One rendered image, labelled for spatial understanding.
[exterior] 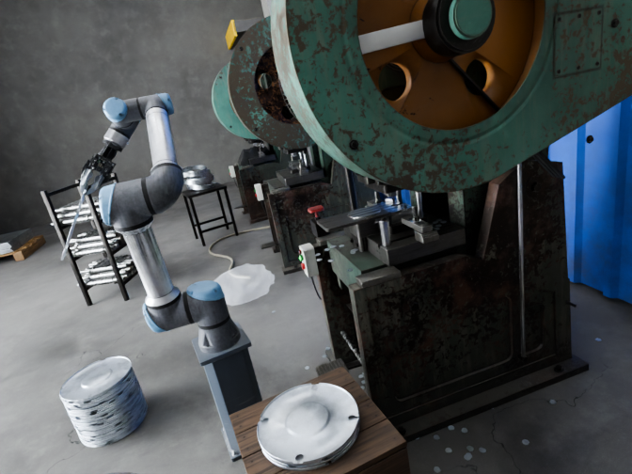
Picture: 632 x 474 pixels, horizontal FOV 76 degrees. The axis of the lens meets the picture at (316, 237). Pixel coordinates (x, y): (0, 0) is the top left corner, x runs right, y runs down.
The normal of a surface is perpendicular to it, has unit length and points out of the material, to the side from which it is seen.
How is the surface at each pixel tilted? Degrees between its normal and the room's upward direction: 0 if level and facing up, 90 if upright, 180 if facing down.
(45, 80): 90
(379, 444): 0
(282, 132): 90
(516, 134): 90
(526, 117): 90
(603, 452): 0
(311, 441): 0
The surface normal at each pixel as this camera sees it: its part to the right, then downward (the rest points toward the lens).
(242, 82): 0.24, 0.27
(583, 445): -0.18, -0.93
